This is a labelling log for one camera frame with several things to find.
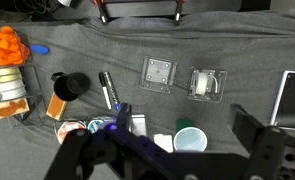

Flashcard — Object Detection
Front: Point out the clear acrylic square plate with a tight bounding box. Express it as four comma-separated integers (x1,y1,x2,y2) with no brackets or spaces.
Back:
140,56,177,93

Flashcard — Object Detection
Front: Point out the grey table cloth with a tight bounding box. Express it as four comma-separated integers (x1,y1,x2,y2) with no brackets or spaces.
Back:
0,9,295,180

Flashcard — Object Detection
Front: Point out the black tablet white frame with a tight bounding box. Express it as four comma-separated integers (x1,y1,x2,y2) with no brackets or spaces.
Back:
270,70,295,130

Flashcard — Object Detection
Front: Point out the black mug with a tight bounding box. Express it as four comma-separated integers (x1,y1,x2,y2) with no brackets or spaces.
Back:
51,72,91,101

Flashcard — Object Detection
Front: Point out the green plastic cup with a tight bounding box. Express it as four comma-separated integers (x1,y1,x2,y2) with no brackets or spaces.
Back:
176,118,193,132

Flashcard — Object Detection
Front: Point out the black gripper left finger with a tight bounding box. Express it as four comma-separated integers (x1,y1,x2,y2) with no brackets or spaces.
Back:
44,129,121,180

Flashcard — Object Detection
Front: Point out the black marker pen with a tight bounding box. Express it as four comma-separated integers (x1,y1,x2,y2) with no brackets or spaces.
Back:
99,72,112,110

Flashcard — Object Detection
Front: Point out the orange sponge block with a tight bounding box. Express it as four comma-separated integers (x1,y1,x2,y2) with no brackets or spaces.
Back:
46,93,67,121

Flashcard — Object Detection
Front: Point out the orange patterned card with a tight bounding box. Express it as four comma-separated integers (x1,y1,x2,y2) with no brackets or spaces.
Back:
0,98,29,119

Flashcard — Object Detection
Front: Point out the blue marker pen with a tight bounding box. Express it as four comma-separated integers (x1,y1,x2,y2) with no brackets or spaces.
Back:
104,71,120,111

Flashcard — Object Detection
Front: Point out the blue oval eraser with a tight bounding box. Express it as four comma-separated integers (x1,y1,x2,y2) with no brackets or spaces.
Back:
30,45,49,55

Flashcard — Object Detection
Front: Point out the red white round tin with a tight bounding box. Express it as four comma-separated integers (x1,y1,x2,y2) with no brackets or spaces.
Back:
57,121,86,144

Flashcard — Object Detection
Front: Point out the white paper cup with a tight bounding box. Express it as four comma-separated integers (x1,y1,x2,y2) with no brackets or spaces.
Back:
173,127,208,152

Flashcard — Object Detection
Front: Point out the white paper slip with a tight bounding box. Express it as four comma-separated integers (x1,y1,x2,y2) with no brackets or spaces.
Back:
154,134,173,153

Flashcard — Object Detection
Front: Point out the teal white round tin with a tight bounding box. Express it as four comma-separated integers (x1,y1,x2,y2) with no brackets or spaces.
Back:
87,116,114,133

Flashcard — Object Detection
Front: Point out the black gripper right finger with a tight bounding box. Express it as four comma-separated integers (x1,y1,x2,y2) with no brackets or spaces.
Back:
230,104,286,180

